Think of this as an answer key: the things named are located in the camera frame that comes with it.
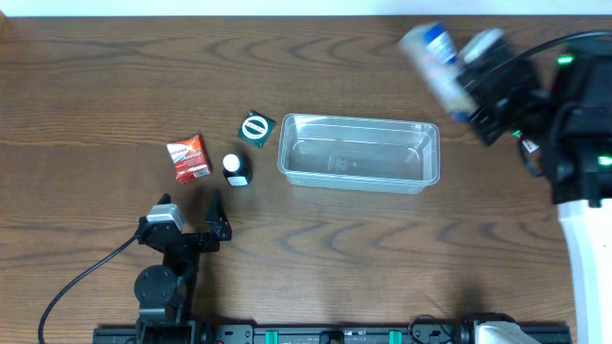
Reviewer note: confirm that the dark bottle white cap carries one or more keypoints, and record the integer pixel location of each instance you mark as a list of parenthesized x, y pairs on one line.
[(236, 170)]

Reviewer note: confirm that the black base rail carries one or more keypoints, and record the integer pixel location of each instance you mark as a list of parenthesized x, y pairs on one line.
[(429, 331)]

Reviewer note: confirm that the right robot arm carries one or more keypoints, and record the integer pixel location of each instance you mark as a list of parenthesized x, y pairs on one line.
[(557, 95)]

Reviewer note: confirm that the blue Kool Fever box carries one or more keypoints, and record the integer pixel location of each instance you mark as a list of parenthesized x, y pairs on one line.
[(431, 50)]

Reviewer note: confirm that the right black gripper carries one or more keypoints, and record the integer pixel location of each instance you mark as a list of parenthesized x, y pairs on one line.
[(485, 122)]

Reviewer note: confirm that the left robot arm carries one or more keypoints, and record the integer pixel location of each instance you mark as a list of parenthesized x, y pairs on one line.
[(165, 291)]

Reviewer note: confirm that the red sachet packet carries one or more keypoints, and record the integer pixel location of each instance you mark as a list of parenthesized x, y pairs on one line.
[(189, 158)]

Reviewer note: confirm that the green square packet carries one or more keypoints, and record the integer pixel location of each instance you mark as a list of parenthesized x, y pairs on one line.
[(256, 129)]

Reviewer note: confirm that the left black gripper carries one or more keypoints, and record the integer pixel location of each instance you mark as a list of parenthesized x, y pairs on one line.
[(219, 225)]

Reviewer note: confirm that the clear plastic container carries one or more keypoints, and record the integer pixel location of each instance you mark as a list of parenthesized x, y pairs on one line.
[(365, 154)]

